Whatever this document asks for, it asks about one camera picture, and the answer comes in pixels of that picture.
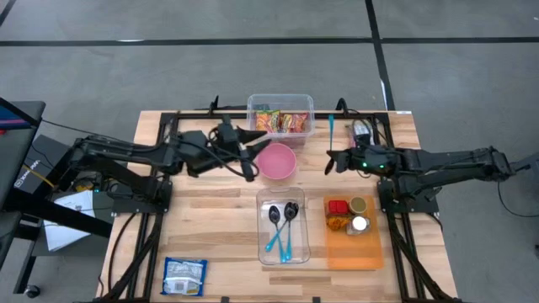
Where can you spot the white paper sheet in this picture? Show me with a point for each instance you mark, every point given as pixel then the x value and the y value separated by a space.
pixel 67 235

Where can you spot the gray floor object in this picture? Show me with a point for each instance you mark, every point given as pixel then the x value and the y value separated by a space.
pixel 526 164

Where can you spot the glass saffron spice jar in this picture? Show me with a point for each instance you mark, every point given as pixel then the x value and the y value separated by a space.
pixel 359 224

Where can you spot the orange black seasoning packet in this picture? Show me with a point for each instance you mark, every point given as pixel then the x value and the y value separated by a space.
pixel 338 222

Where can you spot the orange translucent tray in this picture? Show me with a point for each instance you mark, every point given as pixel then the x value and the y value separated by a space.
pixel 353 248

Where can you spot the black side desk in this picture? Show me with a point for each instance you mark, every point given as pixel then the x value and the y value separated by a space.
pixel 17 147

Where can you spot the black equipment box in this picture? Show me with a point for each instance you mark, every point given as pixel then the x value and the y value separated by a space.
pixel 50 162

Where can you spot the clear plastic bin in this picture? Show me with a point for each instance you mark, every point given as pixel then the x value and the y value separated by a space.
pixel 295 103
pixel 263 198

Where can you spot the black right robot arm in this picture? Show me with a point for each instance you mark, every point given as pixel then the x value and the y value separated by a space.
pixel 455 162

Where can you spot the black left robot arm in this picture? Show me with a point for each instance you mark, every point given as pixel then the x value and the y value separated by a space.
pixel 126 149

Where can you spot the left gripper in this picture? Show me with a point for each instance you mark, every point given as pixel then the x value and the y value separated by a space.
pixel 227 143

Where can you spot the black caster wheel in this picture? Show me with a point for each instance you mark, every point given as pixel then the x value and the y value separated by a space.
pixel 32 291

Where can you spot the pink bowl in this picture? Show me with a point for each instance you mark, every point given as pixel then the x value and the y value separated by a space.
pixel 276 161

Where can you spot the tilted blue-lit screen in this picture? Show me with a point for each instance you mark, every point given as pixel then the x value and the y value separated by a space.
pixel 12 120

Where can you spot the blue white food pouch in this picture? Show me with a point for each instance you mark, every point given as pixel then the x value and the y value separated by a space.
pixel 183 278

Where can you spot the red ramen noodle packet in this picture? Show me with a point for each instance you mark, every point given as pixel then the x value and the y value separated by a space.
pixel 300 123

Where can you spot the orange Maruchan ramen packet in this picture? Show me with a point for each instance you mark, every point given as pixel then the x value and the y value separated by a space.
pixel 264 122

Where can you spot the red-lidded small box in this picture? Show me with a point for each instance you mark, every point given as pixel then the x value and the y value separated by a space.
pixel 338 207

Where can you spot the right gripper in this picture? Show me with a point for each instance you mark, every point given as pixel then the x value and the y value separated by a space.
pixel 372 161

